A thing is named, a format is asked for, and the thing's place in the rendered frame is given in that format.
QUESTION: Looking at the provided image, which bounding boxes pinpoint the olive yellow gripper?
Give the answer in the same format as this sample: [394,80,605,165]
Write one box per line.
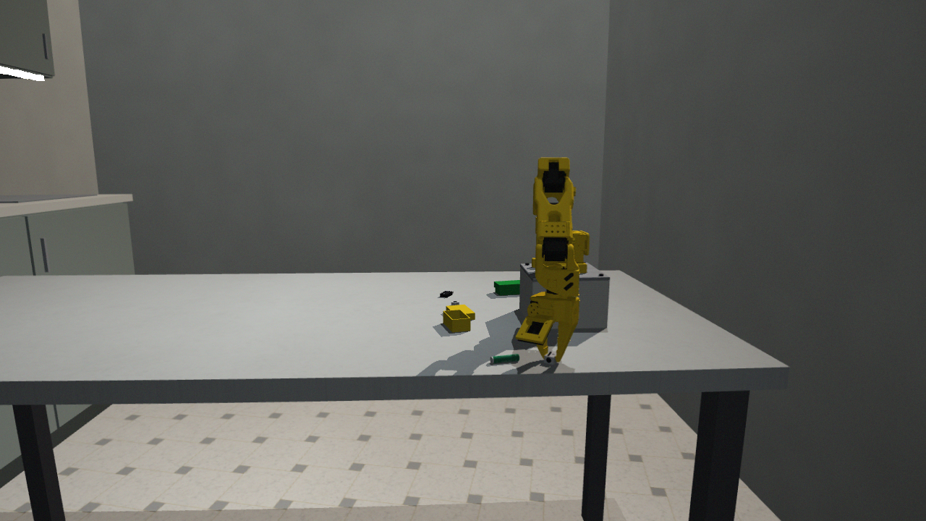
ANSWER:
[516,291,579,362]

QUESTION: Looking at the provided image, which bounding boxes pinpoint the green aaa battery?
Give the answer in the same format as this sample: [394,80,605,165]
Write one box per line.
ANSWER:
[490,354,519,363]

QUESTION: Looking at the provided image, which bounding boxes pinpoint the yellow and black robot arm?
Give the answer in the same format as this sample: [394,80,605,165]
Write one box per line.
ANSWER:
[532,158,587,299]

